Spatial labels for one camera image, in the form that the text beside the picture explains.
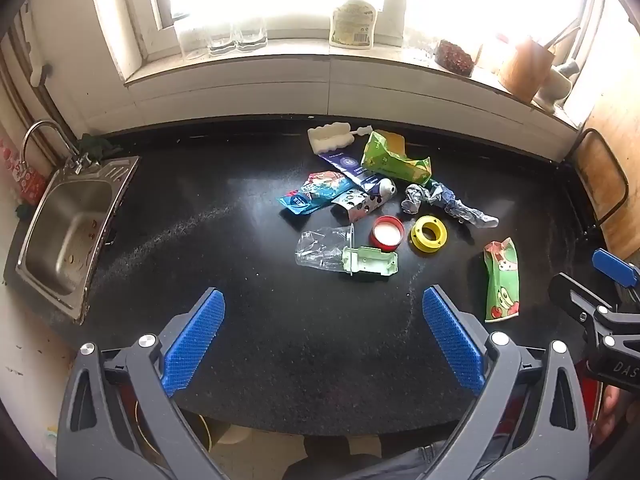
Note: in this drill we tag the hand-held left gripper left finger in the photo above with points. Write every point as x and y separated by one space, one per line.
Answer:
195 340

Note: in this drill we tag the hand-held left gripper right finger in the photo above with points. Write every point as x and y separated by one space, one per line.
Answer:
452 340

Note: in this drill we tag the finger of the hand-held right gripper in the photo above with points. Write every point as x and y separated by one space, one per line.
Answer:
614 265
575 300

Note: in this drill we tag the blue white wrapper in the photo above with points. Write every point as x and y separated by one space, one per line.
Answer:
440 200

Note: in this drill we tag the silver blister pack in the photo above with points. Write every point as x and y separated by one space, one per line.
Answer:
361 204

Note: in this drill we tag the person's right hand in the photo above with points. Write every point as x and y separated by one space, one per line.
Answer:
614 412

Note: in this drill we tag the green juice carton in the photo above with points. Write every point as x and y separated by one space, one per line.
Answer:
502 285

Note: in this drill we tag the yellow tape spool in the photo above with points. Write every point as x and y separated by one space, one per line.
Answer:
419 240

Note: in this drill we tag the pale green plastic casing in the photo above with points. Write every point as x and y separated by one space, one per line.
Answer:
372 262

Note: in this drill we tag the red jar lid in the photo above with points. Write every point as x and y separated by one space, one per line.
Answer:
387 232

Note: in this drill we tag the clear plastic bag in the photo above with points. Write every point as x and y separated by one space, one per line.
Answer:
320 250

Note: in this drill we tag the stainless steel sink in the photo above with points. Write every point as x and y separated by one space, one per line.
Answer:
65 230

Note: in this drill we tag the green crumpled snack packet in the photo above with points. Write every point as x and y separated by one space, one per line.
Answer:
395 162

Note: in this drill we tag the white mortar with pestle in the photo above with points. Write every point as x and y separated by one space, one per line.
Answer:
555 87

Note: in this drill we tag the colourful blue snack packet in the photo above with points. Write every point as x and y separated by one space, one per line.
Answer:
315 192

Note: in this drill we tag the purple white wrapper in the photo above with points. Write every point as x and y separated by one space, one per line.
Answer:
347 166

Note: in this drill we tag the yellow sponge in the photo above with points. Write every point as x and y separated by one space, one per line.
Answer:
397 141

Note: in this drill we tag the wooden utensil holder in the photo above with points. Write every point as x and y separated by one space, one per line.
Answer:
525 67

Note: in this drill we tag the dark green cloth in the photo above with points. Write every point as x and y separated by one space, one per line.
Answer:
97 144

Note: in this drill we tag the white wavy sponge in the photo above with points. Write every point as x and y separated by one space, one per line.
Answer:
327 139

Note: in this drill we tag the chrome faucet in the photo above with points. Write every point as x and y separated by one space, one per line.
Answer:
47 132

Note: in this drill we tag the clear drinking glass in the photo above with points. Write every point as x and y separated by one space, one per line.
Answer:
223 39
251 35
194 42

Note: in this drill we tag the pale dish soap bottle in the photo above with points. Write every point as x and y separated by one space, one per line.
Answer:
352 22

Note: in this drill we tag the metal frame chair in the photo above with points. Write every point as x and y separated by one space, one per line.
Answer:
620 180

